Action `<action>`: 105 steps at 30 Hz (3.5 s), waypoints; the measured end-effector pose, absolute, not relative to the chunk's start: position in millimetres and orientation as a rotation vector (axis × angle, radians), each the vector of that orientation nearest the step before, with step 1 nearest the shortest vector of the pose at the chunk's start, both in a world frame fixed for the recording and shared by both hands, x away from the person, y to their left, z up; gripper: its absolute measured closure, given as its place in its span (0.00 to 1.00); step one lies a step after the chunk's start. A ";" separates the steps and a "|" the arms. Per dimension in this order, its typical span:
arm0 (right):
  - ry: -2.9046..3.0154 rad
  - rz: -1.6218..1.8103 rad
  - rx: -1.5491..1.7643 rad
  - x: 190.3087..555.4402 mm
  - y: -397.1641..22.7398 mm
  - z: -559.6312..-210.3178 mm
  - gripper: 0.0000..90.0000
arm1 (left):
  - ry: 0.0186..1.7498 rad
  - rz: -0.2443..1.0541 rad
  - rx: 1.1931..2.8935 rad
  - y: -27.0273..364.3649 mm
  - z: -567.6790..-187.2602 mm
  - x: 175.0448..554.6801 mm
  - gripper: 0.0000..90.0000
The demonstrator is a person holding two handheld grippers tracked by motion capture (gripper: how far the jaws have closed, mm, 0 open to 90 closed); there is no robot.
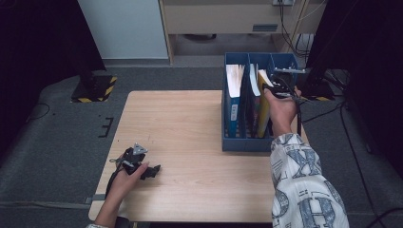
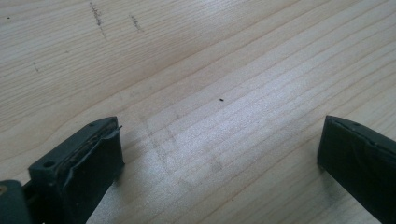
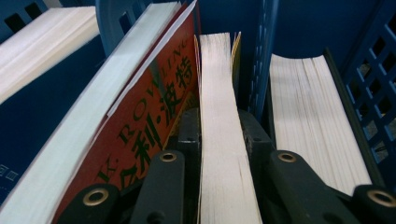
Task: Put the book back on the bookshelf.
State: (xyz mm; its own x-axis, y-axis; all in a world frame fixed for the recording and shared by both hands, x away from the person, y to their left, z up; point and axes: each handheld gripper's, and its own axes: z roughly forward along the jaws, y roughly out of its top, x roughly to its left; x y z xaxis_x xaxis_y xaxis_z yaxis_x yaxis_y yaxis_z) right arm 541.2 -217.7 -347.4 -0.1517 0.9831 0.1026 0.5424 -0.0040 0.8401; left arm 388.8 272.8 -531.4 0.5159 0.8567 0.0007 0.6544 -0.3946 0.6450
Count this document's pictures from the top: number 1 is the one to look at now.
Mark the blue cover book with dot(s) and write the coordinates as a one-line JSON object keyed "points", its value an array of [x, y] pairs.
{"points": [[234, 82]]}

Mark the person's right hand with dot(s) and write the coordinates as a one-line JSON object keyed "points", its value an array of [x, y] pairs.
{"points": [[283, 114]]}

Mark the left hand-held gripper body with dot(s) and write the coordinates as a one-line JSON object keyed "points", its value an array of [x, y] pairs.
{"points": [[131, 161]]}

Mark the white power strip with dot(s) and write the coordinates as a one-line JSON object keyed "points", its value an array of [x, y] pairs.
{"points": [[282, 2]]}

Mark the white cabinet panel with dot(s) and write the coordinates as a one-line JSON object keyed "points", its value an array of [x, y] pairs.
{"points": [[126, 28]]}

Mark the black curtain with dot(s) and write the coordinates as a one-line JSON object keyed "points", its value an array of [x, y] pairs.
{"points": [[364, 38], [38, 47]]}

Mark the grey tape piece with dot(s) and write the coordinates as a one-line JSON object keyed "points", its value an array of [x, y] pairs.
{"points": [[95, 199]]}

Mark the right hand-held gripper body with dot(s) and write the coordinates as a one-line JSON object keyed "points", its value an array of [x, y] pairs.
{"points": [[283, 85]]}

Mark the beige wooden desk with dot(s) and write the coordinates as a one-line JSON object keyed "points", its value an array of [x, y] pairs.
{"points": [[206, 19]]}

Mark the person's left hand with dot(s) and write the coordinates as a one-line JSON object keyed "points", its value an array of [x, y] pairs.
{"points": [[123, 185]]}

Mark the blue plastic file rack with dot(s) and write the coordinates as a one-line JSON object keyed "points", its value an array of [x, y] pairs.
{"points": [[247, 145]]}

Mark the yellow cover book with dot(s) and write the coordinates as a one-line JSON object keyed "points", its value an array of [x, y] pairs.
{"points": [[263, 110]]}

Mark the teal cover book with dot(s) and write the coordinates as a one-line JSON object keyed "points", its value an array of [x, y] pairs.
{"points": [[254, 82]]}

